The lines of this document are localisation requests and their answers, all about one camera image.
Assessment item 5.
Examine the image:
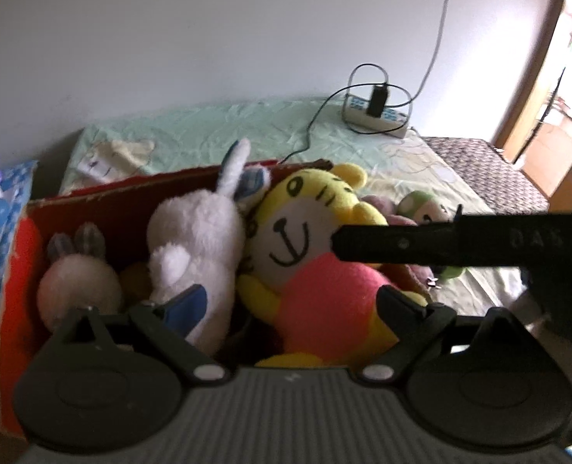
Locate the pink bear plush toy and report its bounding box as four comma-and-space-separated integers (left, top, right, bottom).
360, 195, 435, 295

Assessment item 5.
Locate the white rabbit plush toy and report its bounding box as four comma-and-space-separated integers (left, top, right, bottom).
146, 138, 271, 355

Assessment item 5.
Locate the yellow tiger plush toy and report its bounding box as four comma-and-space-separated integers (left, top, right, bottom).
237, 164, 398, 368

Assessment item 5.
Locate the green mushroom plush toy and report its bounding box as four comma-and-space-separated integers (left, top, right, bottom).
397, 191, 464, 281

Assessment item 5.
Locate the brown patterned mattress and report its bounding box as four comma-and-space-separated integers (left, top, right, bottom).
423, 137, 548, 214

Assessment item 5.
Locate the small brown-eared bunny plush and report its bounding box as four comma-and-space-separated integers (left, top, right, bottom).
37, 222, 122, 332

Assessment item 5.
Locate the red cardboard box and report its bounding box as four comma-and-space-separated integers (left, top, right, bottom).
0, 158, 432, 441

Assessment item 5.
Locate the pastel patterned bed sheet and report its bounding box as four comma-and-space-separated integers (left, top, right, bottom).
58, 95, 529, 310

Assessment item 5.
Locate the white power strip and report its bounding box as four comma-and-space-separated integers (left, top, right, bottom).
340, 93, 411, 138

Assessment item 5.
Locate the black charger adapter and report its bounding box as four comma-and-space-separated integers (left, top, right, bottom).
365, 83, 389, 118

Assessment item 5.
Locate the wooden door frame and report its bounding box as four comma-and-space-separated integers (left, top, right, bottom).
493, 0, 572, 199

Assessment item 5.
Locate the white wall cable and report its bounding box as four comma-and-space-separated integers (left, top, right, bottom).
418, 0, 463, 101

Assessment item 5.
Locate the black charger cable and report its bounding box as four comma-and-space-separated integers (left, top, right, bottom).
277, 62, 415, 166

